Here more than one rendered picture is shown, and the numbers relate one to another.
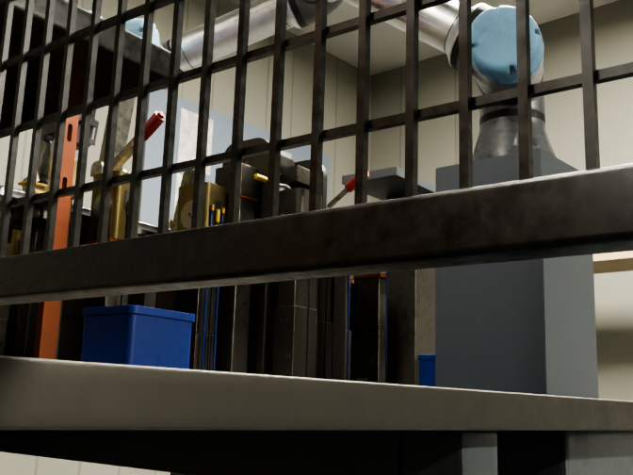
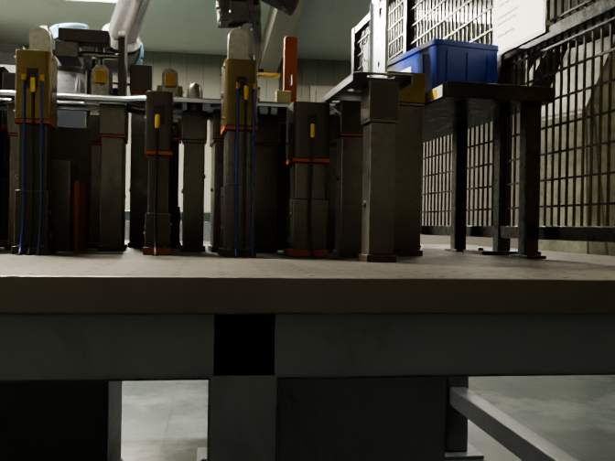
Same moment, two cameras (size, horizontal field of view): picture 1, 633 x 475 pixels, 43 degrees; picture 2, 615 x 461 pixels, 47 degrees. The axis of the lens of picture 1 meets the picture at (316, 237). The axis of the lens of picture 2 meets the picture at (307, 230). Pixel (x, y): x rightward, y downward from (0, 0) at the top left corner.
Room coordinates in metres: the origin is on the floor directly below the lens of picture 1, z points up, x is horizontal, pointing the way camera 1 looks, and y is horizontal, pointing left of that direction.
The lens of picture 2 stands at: (2.47, 1.53, 0.75)
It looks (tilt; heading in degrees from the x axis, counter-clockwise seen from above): 0 degrees down; 221
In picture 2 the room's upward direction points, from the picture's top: 1 degrees clockwise
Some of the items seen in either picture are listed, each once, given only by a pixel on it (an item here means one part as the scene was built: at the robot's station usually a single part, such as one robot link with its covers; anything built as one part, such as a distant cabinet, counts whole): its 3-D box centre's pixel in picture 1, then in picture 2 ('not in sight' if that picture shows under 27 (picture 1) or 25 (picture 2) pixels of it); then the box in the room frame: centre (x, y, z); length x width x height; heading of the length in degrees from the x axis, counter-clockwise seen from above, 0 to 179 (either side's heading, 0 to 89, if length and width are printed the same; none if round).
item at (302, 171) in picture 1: (271, 269); (84, 140); (1.59, 0.09, 0.94); 0.18 x 0.13 x 0.49; 143
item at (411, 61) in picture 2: not in sight; (433, 84); (1.02, 0.66, 1.09); 0.30 x 0.17 x 0.13; 60
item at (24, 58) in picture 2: not in sight; (34, 155); (1.86, 0.38, 0.87); 0.12 x 0.07 x 0.35; 53
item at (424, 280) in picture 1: (412, 296); not in sight; (1.77, -0.22, 0.92); 0.10 x 0.08 x 0.45; 143
